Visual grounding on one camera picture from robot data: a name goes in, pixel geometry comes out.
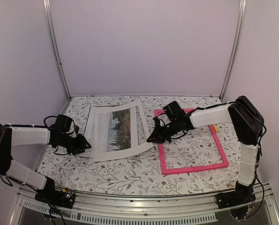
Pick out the pink picture frame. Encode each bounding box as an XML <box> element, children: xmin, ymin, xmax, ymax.
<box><xmin>154</xmin><ymin>108</ymin><xmax>229</xmax><ymax>175</ymax></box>

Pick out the floral patterned table mat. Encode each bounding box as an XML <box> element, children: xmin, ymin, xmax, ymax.
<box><xmin>38</xmin><ymin>96</ymin><xmax>241</xmax><ymax>196</ymax></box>

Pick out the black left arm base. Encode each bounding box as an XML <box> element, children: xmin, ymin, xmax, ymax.
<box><xmin>35</xmin><ymin>187</ymin><xmax>75</xmax><ymax>209</ymax></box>

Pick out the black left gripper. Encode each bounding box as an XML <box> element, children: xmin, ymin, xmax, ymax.
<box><xmin>57</xmin><ymin>133</ymin><xmax>91</xmax><ymax>155</ymax></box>

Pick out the aluminium front rail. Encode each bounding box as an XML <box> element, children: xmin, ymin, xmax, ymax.
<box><xmin>10</xmin><ymin>183</ymin><xmax>279</xmax><ymax>225</ymax></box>

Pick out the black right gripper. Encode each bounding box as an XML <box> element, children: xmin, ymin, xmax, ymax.
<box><xmin>147</xmin><ymin>119</ymin><xmax>180</xmax><ymax>143</ymax></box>

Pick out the aluminium corner post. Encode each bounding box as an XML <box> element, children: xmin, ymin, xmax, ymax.
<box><xmin>43</xmin><ymin>0</ymin><xmax>71</xmax><ymax>101</ymax></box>
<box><xmin>219</xmin><ymin>0</ymin><xmax>247</xmax><ymax>101</ymax></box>

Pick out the aluminium left corner post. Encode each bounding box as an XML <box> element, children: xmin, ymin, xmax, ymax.
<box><xmin>43</xmin><ymin>0</ymin><xmax>71</xmax><ymax>101</ymax></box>

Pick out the aluminium right corner post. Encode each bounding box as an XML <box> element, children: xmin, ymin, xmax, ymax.
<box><xmin>219</xmin><ymin>0</ymin><xmax>247</xmax><ymax>101</ymax></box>

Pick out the white mat board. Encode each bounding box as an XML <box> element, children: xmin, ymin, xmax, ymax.
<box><xmin>93</xmin><ymin>99</ymin><xmax>153</xmax><ymax>162</ymax></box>

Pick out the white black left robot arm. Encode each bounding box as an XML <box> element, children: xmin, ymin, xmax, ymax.
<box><xmin>0</xmin><ymin>114</ymin><xmax>91</xmax><ymax>203</ymax></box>

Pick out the brown fibreboard backing board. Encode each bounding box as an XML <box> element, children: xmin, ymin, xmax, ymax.
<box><xmin>79</xmin><ymin>107</ymin><xmax>98</xmax><ymax>158</ymax></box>

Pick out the matted landscape photo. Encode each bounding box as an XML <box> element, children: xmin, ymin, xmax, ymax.
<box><xmin>98</xmin><ymin>107</ymin><xmax>138</xmax><ymax>153</ymax></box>

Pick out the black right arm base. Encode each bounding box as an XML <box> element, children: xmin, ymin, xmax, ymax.
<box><xmin>214</xmin><ymin>182</ymin><xmax>256</xmax><ymax>220</ymax></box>

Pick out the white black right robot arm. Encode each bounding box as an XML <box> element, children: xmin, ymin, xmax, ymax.
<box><xmin>147</xmin><ymin>95</ymin><xmax>267</xmax><ymax>204</ymax></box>

